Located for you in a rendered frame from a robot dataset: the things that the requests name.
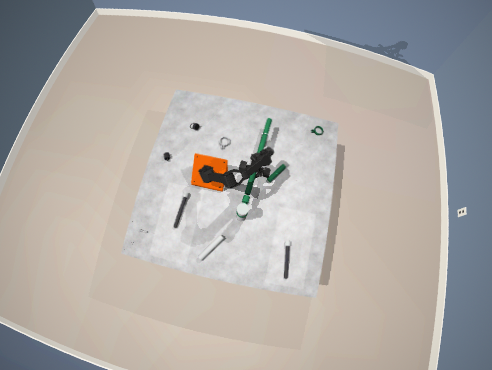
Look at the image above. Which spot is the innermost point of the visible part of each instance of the dark green cup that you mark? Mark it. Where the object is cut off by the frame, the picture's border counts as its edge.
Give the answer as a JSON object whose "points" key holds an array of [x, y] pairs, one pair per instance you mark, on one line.
{"points": [[246, 201]]}

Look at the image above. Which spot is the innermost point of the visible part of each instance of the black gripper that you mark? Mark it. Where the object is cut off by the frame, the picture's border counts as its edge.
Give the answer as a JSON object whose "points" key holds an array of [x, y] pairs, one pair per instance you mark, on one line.
{"points": [[265, 171]]}

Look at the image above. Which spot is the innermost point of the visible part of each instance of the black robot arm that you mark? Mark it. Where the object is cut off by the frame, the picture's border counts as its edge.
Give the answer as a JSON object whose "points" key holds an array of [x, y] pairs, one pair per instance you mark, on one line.
{"points": [[259, 159]]}

